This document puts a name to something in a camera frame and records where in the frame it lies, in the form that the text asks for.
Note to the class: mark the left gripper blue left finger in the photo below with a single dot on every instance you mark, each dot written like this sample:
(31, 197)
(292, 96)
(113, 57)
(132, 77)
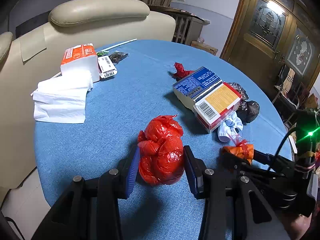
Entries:
(129, 169)

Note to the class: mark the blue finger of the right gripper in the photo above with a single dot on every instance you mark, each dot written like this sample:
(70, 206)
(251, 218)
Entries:
(261, 157)

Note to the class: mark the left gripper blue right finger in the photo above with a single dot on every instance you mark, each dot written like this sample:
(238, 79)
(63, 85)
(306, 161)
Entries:
(194, 169)

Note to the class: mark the red plastic bag bundle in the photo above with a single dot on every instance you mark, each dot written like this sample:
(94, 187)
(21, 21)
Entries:
(161, 151)

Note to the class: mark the orange plastic bag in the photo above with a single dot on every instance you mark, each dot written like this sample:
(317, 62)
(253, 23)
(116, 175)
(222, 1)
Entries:
(242, 150)

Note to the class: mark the white knotted plastic bag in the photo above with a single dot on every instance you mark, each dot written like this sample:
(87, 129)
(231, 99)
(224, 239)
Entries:
(229, 129)

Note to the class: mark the black plastic bag bundle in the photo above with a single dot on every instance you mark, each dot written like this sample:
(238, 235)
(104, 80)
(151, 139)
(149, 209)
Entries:
(247, 110)

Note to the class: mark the red yellow medicine box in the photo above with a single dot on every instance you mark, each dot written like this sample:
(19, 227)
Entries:
(216, 106)

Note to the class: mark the blue medicine box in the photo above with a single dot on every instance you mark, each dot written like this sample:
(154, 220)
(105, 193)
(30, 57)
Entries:
(192, 88)

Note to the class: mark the person's right hand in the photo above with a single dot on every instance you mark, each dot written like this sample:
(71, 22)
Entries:
(299, 226)

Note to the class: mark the black metal chair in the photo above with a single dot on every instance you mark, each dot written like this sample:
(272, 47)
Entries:
(289, 92)

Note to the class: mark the blue round tablecloth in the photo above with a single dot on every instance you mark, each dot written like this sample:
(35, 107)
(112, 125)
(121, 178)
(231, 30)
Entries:
(138, 107)

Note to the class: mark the white loose tissue paper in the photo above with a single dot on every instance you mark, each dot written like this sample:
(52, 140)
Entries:
(62, 99)

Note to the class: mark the white barcode medicine box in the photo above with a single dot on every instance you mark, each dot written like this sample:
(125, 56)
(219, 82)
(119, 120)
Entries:
(106, 67)

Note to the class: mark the dark foil snack packet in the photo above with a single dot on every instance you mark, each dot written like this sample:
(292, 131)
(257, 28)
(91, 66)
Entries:
(118, 56)

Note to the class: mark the green pill blister pack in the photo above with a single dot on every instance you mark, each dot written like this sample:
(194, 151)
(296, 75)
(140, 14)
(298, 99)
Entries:
(102, 53)

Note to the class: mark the orange white tissue pack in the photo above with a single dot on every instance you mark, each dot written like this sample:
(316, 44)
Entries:
(80, 57)

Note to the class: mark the thin white rod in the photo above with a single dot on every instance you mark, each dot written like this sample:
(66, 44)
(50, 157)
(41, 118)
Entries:
(105, 49)

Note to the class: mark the brown cardboard box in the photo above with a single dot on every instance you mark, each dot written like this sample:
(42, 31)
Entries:
(204, 47)

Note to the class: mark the brown wooden double door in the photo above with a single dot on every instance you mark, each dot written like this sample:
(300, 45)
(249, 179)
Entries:
(267, 34)

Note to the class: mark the wooden slatted radiator cabinet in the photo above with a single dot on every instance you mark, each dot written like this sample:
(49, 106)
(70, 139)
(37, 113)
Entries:
(188, 25)

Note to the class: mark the beige leather sofa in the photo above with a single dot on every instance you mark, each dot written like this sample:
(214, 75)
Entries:
(35, 56)

